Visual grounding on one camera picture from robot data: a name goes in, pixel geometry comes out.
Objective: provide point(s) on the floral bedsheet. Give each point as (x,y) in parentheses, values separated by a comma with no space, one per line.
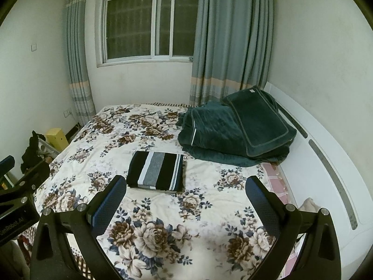
(174,215)

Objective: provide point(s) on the beige cloth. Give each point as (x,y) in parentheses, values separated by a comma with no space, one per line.
(307,204)

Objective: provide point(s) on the grey-blue striped curtain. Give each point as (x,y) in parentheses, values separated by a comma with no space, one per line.
(230,49)
(78,64)

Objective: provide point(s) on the wall socket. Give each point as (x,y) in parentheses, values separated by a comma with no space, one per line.
(67,113)

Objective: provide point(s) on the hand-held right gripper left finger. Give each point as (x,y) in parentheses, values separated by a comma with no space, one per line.
(109,207)

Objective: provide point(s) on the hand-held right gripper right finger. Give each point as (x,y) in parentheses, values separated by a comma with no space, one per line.
(260,207)

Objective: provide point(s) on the black cloth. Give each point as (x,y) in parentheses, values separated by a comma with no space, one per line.
(32,151)

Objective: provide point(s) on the window with white frame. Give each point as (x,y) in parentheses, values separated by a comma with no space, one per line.
(145,23)

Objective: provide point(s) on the dark green blanket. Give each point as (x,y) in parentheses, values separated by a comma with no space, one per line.
(233,131)

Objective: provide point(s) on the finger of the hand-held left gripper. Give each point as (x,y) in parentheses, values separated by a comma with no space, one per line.
(7,164)
(32,176)

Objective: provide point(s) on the white headboard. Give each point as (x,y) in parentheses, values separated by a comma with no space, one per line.
(323,151)

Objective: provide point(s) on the yellow box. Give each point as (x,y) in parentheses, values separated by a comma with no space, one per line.
(56,138)

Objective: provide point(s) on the metal frame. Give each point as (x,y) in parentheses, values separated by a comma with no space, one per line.
(48,147)

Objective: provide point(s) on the wall switch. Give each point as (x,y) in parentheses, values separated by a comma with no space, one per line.
(33,47)

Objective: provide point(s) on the black striped knit garment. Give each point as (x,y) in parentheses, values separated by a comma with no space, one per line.
(157,170)

